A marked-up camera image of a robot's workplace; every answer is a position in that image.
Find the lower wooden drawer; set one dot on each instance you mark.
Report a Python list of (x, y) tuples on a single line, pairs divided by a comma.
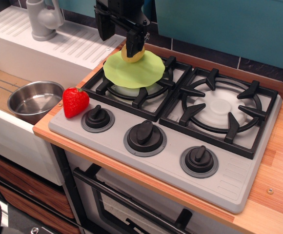
[(39, 213)]

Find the light green plastic plate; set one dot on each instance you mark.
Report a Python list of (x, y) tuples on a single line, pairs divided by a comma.
[(143, 73)]

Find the black left stove knob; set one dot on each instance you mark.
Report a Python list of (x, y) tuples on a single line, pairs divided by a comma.
[(97, 120)]

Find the grey toy faucet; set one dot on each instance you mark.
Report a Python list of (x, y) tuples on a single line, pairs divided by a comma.
[(44, 22)]

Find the yellow toy potato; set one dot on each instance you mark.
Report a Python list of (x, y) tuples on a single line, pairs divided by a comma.
[(138, 56)]

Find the black right burner grate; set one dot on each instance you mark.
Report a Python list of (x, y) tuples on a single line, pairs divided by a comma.
[(225, 112)]

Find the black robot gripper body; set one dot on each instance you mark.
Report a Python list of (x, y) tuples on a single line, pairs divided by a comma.
[(126, 14)]

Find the small steel pot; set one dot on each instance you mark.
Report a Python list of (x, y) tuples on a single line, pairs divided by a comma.
[(32, 101)]

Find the black stove knob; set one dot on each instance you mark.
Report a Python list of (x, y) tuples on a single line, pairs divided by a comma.
[(199, 162), (97, 120), (145, 139)]

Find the wooden drawer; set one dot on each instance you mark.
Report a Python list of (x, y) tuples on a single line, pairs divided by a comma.
[(39, 213), (34, 185)]

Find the upper wooden drawer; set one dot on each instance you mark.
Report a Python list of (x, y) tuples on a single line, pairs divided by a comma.
[(34, 185)]

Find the black burner grate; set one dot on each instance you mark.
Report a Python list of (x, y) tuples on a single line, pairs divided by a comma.
[(146, 102), (225, 112)]

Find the black left burner grate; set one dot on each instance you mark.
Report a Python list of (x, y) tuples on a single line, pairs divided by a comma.
[(146, 102)]

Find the red toy strawberry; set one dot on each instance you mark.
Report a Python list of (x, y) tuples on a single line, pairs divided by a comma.
[(75, 100)]

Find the black right stove knob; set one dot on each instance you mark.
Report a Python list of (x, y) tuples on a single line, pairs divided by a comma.
[(199, 162)]

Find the black middle stove knob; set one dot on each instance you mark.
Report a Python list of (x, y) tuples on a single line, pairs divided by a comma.
[(145, 139)]

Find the grey toy stove top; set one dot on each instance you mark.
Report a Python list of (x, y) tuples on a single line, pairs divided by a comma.
[(228, 188)]

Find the white toy sink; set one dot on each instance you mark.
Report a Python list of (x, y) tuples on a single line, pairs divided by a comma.
[(33, 76)]

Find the black oven door handle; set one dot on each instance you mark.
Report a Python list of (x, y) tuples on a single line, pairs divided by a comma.
[(126, 214)]

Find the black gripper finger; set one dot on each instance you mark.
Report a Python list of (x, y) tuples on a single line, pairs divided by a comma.
[(105, 26), (134, 42)]

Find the toy oven door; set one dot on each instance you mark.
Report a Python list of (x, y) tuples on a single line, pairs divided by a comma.
[(198, 224)]

